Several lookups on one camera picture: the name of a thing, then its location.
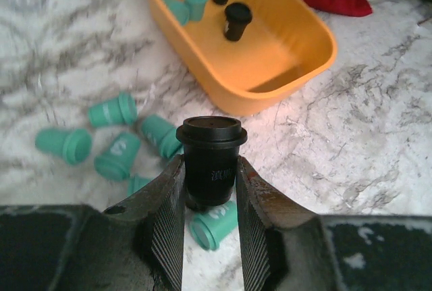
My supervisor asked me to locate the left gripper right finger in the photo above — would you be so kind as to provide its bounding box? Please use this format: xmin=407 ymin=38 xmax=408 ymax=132
xmin=236 ymin=157 xmax=431 ymax=290

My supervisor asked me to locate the orange storage basket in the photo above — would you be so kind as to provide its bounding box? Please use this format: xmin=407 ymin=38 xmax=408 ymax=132
xmin=148 ymin=0 xmax=338 ymax=115

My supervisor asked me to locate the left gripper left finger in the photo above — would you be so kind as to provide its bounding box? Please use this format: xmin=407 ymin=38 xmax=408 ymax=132
xmin=1 ymin=156 xmax=185 ymax=290

